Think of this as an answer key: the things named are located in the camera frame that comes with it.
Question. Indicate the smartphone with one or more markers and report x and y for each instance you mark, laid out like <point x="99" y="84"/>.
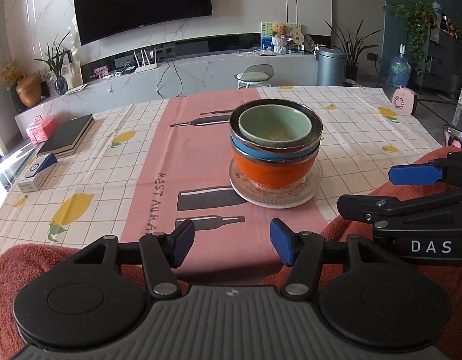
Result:
<point x="454" y="137"/>

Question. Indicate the black television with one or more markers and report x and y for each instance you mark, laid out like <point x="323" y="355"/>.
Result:
<point x="140" y="3"/>

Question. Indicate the trailing vine plant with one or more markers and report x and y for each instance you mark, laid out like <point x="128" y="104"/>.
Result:
<point x="416" y="22"/>

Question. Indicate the marble tv console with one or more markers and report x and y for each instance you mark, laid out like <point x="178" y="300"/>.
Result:
<point x="201" y="73"/>

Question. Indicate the white rolling stool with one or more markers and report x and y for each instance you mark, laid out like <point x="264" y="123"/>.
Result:
<point x="253" y="77"/>

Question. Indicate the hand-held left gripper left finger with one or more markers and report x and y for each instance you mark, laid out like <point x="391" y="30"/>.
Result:
<point x="185" y="242"/>

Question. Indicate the green painting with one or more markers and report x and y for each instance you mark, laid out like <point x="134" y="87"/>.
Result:
<point x="265" y="32"/>

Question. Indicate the white picture frame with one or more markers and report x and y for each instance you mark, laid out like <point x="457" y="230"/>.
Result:
<point x="72" y="75"/>

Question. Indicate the pink desk fan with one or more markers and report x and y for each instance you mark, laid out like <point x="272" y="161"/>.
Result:
<point x="403" y="101"/>

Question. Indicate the white router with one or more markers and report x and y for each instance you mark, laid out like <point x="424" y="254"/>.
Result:
<point x="146" y="68"/>

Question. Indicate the pink storage box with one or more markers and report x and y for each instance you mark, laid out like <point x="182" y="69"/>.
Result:
<point x="39" y="130"/>

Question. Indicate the gold vase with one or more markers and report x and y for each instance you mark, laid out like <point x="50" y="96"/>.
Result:
<point x="29" y="92"/>

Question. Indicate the orange steel bowl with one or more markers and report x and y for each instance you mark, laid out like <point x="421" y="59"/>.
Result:
<point x="268" y="172"/>

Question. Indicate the dried flowers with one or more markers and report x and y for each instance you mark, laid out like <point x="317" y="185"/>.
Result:
<point x="10" y="72"/>

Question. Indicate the grey trash bin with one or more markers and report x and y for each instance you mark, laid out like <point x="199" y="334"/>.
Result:
<point x="330" y="69"/>

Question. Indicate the blue steel bowl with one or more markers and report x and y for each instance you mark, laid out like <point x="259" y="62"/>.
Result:
<point x="268" y="154"/>

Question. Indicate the plant in blue vase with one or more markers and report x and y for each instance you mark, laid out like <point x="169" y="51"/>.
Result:
<point x="61" y="84"/>

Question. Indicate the round paper hand fan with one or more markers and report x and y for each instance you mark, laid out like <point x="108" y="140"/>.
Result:
<point x="297" y="35"/>

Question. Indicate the white blue box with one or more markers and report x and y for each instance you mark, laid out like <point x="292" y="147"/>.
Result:
<point x="35" y="172"/>

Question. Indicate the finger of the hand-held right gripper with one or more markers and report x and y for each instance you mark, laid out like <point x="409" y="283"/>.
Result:
<point x="414" y="174"/>
<point x="403" y="206"/>

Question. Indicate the green ceramic bowl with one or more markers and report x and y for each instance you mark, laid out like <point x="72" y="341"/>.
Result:
<point x="272" y="123"/>

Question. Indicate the clear flowered glass plate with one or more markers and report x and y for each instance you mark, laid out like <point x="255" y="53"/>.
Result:
<point x="310" y="187"/>
<point x="239" y="180"/>

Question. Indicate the black book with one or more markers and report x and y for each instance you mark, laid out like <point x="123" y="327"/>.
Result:
<point x="65" y="135"/>

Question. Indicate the red fleece blanket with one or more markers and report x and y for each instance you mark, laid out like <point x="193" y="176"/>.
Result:
<point x="20" y="266"/>

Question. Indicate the dark grey cabinet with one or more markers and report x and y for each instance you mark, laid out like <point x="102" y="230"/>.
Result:
<point x="446" y="63"/>

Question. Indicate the pink photo card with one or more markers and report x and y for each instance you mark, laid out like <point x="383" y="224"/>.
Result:
<point x="101" y="72"/>

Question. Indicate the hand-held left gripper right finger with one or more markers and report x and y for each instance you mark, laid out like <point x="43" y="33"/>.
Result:
<point x="281" y="242"/>

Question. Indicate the blue water jug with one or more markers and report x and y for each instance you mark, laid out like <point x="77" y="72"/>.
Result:
<point x="399" y="71"/>

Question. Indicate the teddy bear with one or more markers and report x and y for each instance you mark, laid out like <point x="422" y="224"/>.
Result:
<point x="279" y="30"/>

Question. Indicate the decorative plate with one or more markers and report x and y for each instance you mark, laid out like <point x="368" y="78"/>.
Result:
<point x="309" y="43"/>

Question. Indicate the potted green plant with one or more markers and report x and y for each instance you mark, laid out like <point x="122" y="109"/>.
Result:
<point x="351" y="50"/>

